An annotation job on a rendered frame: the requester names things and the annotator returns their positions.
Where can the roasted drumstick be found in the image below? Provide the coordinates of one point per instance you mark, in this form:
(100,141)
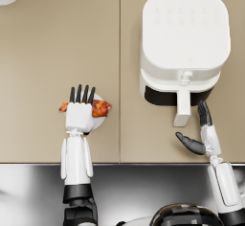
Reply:
(100,108)

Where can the dark round robot body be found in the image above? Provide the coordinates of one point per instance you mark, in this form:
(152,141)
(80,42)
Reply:
(185,216)

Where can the white air fryer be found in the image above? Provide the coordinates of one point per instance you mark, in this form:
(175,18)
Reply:
(185,41)

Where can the round white plate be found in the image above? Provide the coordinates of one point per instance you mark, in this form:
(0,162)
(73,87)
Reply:
(98,121)

